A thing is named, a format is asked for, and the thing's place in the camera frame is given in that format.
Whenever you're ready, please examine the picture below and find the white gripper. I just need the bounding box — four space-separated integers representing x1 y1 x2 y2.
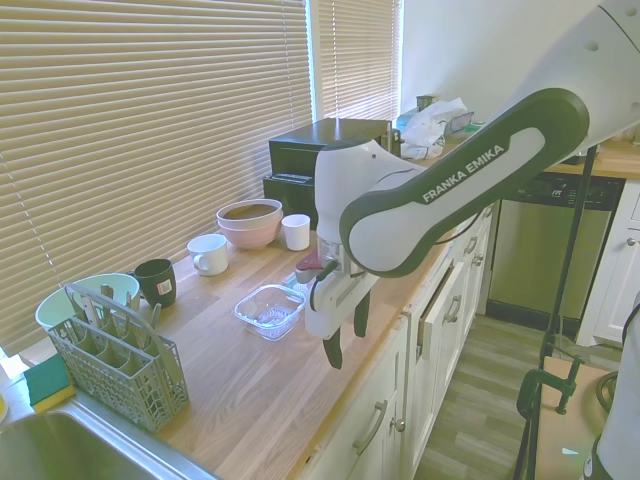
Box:
304 266 377 370

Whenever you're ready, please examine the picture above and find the clear lid with teal seal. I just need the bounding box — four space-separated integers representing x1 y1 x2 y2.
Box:
282 277 315 301

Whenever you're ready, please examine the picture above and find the clear glass food container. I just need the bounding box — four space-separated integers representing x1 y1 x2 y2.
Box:
234 283 307 342

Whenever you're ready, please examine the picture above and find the clear container with dark lid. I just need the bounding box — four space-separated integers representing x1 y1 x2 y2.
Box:
447 110 474 136

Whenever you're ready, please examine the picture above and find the white base cabinet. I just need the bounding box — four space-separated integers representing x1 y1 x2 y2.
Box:
294 197 501 480

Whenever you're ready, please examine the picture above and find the tall white mug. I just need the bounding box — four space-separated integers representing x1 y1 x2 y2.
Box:
280 213 314 251

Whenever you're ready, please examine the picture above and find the pink bowl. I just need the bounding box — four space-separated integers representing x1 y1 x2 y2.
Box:
218 214 285 251

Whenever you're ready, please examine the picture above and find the wide white mug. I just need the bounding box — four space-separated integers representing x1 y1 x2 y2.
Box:
187 233 230 277

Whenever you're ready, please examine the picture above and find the green clamp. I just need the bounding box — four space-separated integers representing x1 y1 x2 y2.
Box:
516 352 586 421

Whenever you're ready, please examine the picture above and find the black cup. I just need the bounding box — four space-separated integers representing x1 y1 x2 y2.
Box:
133 258 177 309

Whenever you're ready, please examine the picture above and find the stainless steel dishwasher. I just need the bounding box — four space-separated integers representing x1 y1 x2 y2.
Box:
487 172 626 321

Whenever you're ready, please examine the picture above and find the white plastic bag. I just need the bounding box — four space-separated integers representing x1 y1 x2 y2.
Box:
402 97 469 161

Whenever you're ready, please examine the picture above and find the grey plastic cutlery basket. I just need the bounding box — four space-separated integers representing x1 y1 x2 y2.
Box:
47 282 191 434

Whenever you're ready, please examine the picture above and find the wooden base board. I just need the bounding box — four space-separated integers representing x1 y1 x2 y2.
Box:
529 354 621 480

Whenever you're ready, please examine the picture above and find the white cabinet beside dishwasher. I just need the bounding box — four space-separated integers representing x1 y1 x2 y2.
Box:
592 179 640 346

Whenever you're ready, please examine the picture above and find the narrow beige window blind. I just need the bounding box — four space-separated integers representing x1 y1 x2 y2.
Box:
317 0 404 124

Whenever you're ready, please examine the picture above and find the wide beige window blind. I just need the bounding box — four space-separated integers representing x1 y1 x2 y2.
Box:
0 0 314 359

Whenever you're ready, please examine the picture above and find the mint green bowl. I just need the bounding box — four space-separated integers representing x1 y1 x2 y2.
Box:
34 273 141 334

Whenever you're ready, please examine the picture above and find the stainless steel sink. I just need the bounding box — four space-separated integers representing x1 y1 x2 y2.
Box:
0 407 221 480

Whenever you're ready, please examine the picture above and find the yellow and green sponge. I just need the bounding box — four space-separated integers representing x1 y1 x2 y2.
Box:
23 353 77 415

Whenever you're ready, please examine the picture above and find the metal cabinet bar handle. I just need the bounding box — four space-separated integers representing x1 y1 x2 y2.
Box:
442 294 462 325
352 399 389 456

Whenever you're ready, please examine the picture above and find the black camera tripod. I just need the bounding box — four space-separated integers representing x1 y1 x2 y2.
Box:
514 144 601 480

